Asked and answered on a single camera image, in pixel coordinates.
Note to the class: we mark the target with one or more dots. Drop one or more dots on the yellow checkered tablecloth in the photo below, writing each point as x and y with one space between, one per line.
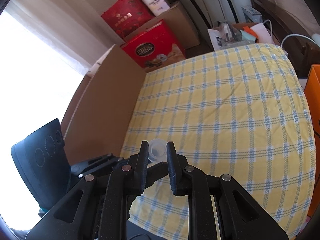
240 111

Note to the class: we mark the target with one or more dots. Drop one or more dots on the brown cardboard box behind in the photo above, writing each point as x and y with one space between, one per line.
178 21

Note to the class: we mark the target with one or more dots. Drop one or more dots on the red chocolate gift box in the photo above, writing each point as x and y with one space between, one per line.
158 46

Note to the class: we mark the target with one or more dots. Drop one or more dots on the box of clutter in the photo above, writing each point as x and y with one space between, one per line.
228 35

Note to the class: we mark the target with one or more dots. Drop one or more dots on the pink white tissue pack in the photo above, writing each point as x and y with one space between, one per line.
157 7

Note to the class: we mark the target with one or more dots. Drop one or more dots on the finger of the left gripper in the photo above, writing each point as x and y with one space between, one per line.
86 166
152 174

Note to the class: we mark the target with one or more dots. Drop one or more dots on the large brown cardboard box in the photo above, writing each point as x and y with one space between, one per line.
97 118

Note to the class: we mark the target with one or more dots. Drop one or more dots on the red gift bag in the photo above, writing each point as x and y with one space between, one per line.
126 16

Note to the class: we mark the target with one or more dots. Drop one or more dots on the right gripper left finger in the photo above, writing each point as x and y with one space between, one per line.
139 168

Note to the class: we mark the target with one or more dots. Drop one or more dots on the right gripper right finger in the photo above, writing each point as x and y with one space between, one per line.
179 180

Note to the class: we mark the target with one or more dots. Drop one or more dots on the small clear plastic cap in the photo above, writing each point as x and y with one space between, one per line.
157 150

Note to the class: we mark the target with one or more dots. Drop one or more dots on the brown sofa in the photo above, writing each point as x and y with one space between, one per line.
297 9

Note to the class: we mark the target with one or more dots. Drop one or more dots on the white curtain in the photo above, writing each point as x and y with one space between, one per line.
72 27

